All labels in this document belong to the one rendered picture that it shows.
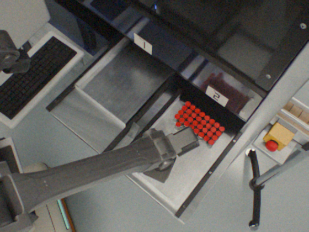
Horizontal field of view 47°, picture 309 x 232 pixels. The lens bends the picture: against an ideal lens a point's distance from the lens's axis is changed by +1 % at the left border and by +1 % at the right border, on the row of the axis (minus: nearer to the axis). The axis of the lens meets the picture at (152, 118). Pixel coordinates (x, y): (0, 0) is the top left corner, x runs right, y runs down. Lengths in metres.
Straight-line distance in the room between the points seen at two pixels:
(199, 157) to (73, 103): 0.53
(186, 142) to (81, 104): 0.66
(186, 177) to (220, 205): 0.94
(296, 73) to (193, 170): 0.53
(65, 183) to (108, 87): 0.86
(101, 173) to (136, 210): 1.52
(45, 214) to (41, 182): 1.35
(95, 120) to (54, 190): 0.80
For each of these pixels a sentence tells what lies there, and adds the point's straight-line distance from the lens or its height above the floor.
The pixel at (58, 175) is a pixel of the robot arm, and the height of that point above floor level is 1.57.
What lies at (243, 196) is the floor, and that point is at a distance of 2.25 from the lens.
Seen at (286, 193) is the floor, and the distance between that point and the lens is 2.34.
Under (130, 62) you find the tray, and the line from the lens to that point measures 1.46.
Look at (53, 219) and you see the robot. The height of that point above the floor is 0.28.
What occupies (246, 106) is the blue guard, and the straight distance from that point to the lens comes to 1.20.
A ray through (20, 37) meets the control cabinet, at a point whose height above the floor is 0.86.
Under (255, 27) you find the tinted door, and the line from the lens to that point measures 0.95.
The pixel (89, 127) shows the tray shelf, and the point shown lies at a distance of 1.35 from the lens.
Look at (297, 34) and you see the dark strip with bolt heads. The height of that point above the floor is 1.47.
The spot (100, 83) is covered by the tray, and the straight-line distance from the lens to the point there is 1.42.
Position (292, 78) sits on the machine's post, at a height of 1.33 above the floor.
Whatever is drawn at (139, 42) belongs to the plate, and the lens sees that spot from 1.35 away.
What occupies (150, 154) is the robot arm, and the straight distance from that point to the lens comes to 0.72.
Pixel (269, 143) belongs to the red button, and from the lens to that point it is 1.25.
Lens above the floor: 2.13
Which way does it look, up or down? 67 degrees down
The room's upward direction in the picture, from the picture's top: 5 degrees clockwise
